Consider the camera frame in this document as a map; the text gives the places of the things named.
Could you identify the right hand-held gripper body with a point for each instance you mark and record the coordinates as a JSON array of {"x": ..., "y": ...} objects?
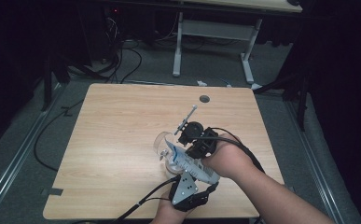
[{"x": 197, "y": 132}]

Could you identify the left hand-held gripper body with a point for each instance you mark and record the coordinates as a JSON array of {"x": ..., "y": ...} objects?
[{"x": 184, "y": 188}]

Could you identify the white and blue snack pouch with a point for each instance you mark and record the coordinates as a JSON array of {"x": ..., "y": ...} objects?
[{"x": 193, "y": 168}]

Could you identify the clear glass jar with lid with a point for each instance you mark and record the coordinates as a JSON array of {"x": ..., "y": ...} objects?
[{"x": 172, "y": 166}]

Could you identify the person's right hand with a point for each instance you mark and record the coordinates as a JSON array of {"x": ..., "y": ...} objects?
[{"x": 228, "y": 160}]

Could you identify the person's left hand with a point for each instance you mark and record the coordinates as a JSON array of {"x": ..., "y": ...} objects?
[{"x": 169, "y": 213}]

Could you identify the white plug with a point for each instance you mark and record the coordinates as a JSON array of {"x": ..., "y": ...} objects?
[{"x": 201, "y": 83}]

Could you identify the blue and white connector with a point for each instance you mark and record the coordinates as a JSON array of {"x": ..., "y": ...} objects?
[{"x": 227, "y": 83}]

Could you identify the white-framed desk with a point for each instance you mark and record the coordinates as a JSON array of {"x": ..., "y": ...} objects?
[{"x": 212, "y": 29}]

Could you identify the black metal stand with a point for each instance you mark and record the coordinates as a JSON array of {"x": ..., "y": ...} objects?
[
  {"x": 301, "y": 99},
  {"x": 47, "y": 87}
]

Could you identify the dark computer tower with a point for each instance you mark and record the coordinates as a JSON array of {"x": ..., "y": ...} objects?
[{"x": 109, "y": 31}]

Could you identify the metal floor rail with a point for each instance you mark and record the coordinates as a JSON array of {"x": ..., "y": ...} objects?
[
  {"x": 315, "y": 161},
  {"x": 16, "y": 158}
]

